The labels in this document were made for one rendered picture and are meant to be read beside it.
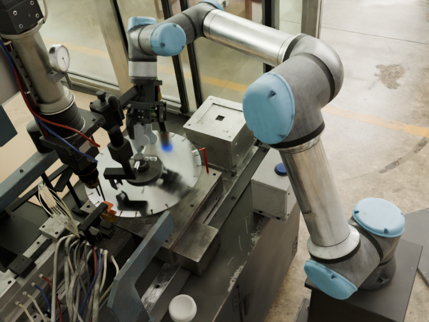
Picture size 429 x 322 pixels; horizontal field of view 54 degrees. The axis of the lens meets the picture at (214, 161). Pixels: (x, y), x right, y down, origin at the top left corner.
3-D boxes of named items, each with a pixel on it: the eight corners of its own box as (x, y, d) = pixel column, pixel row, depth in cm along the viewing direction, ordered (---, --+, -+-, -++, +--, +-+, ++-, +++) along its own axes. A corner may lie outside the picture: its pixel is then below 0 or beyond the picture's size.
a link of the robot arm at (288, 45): (372, 38, 80) (203, -14, 109) (336, 63, 75) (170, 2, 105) (365, 89, 88) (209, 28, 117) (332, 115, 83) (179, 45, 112)
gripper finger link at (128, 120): (130, 140, 114) (129, 108, 112) (126, 140, 115) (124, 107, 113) (142, 137, 118) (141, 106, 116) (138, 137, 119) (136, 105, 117)
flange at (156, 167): (161, 183, 115) (159, 176, 113) (120, 186, 115) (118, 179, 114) (163, 154, 122) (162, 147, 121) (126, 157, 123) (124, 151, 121)
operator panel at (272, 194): (287, 153, 146) (288, 119, 136) (318, 161, 142) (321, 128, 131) (252, 211, 130) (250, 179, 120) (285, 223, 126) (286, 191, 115)
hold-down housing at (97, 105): (125, 148, 108) (102, 82, 93) (138, 155, 105) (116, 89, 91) (108, 161, 105) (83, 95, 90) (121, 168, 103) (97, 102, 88)
